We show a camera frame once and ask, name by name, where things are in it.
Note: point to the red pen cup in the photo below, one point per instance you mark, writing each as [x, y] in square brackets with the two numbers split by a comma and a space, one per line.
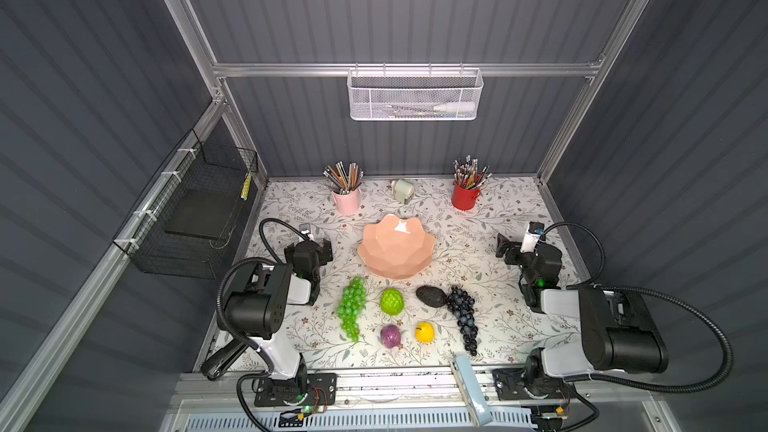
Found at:
[464, 199]

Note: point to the green grape bunch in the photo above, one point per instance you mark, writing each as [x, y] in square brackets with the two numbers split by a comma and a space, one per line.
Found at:
[351, 306]

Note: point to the purple passion fruit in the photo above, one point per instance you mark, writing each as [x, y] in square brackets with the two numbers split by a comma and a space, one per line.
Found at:
[390, 336]

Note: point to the pink pencil cup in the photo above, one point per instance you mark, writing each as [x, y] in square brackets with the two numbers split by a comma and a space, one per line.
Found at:
[347, 203]

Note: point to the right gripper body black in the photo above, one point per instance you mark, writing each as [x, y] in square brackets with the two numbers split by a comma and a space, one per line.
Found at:
[507, 249]

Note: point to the green custard apple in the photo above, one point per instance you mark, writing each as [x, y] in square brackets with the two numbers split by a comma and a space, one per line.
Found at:
[392, 302]

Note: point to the pens bundle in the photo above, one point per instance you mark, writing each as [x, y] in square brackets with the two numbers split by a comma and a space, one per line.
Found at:
[469, 175]

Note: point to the yellow lemon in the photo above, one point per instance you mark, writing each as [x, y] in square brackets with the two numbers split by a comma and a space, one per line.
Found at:
[424, 332]

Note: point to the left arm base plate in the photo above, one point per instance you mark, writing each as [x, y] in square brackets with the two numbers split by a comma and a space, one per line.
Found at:
[315, 389]

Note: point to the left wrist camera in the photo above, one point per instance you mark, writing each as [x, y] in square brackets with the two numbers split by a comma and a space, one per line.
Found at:
[308, 231]

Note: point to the dark avocado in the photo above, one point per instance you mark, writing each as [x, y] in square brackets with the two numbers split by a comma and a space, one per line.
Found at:
[432, 296]

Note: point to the aluminium front rail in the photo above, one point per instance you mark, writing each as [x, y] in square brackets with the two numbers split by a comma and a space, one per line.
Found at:
[356, 388]

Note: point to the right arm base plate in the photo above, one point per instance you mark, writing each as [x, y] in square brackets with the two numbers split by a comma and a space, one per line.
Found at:
[515, 383]

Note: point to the coloured pencils bundle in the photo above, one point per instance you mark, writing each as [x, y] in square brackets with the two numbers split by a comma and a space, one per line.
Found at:
[344, 178]

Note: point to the dark purple grape bunch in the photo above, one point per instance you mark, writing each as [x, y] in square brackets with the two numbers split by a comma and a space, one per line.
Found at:
[462, 305]

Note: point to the white marker in basket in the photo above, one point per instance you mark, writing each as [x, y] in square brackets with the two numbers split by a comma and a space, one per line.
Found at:
[449, 108]

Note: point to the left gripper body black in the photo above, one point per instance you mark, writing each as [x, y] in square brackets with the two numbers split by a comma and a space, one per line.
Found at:
[324, 251]

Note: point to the light blue bracket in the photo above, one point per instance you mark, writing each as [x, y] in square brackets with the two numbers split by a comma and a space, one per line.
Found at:
[470, 390]

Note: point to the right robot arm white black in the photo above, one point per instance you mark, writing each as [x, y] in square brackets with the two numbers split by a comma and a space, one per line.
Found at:
[617, 333]

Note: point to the pink scalloped fruit bowl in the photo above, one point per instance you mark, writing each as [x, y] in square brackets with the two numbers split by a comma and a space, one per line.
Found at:
[396, 248]

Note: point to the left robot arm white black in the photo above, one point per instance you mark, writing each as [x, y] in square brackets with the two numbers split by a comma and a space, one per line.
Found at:
[251, 305]

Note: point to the black wire basket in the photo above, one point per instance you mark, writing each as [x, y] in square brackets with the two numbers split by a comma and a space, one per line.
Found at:
[192, 218]

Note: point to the white wire mesh basket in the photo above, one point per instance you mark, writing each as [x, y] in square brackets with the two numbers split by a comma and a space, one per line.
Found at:
[372, 90]

